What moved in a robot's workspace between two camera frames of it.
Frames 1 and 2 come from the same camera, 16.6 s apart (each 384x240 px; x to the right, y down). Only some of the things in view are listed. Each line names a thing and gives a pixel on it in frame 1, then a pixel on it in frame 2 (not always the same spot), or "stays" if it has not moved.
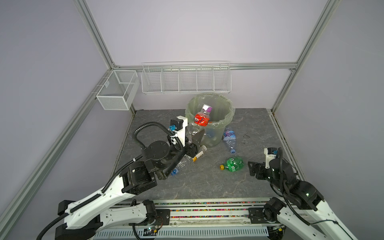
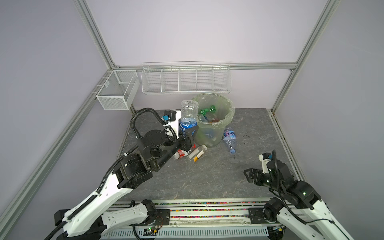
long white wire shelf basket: (186, 77) stays
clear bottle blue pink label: (230, 137) stays
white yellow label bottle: (202, 149) stays
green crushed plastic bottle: (234, 164) → (212, 108)
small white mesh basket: (119, 90) stays
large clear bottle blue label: (181, 164) → (189, 112)
